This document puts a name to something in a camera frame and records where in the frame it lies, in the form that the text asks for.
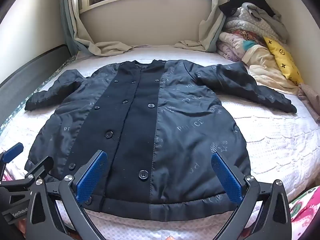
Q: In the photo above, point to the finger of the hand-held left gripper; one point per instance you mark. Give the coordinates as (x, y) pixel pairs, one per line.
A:
(12, 152)
(42, 166)

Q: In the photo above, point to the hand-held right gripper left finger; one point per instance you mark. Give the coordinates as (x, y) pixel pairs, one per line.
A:
(91, 177)

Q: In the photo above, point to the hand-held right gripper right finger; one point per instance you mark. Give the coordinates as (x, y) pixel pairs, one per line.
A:
(226, 180)

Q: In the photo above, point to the black printed coat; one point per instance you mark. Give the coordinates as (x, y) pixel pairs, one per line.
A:
(175, 120)

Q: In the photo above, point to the white quilted bed cover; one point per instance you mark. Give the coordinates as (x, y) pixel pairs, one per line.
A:
(270, 140)

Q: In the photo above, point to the pink printed sheet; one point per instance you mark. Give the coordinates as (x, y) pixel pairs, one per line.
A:
(305, 212)

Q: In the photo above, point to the grey bed headboard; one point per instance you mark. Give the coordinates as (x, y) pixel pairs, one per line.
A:
(30, 67)

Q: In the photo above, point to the brown knitted cloth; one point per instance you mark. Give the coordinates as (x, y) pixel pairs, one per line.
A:
(310, 97)

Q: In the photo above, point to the cream blanket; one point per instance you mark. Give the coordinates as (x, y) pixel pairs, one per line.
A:
(267, 67)

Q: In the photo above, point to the beige blanket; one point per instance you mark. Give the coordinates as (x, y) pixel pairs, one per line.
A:
(100, 47)

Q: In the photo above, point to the pink floral blanket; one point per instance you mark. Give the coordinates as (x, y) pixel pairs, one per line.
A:
(228, 46)

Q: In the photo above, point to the yellow patterned pillow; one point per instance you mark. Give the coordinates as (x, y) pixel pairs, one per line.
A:
(282, 57)

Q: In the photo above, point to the colourful patchwork blanket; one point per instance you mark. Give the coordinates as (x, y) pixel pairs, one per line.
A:
(243, 33)

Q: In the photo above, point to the beige curtain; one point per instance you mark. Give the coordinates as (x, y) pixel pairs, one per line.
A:
(212, 30)

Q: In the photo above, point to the grey dotted quilt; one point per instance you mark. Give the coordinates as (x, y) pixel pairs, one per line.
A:
(262, 27)

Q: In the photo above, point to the grey garment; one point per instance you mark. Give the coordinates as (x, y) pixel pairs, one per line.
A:
(265, 15)

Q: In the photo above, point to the black garment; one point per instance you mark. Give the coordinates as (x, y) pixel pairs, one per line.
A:
(235, 6)

